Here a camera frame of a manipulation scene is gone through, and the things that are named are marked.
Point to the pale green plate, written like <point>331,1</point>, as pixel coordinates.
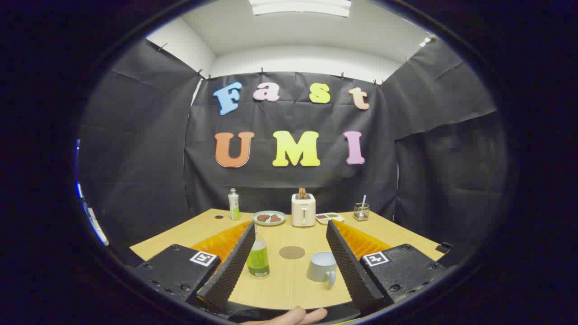
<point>269,223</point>

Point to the white straw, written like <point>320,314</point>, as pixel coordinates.
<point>363,199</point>

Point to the slim white green bottle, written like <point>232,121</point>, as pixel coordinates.
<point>234,207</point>

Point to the round brown coaster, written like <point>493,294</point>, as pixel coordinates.
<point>292,252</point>

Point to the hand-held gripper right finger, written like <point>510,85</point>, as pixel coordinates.
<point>352,271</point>

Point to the light blue cup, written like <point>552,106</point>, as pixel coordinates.
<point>319,267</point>

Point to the black table clamp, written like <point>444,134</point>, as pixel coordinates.
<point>443,248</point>

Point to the white divided snack tray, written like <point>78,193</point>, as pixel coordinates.
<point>329,218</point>

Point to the black backdrop cloth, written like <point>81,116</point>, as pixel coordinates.
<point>271,183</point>

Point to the toast slice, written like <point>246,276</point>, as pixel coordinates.
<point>302,194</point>

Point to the brown bread piece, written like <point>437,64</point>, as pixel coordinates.
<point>263,218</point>
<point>275,218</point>

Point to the clear juice bottle green label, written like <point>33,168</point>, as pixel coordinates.
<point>258,262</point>

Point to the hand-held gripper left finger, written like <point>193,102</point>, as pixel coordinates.
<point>228,271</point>

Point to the wooden table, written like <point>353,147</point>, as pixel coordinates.
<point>282,234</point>

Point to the white toaster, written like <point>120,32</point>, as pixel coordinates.
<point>303,212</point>

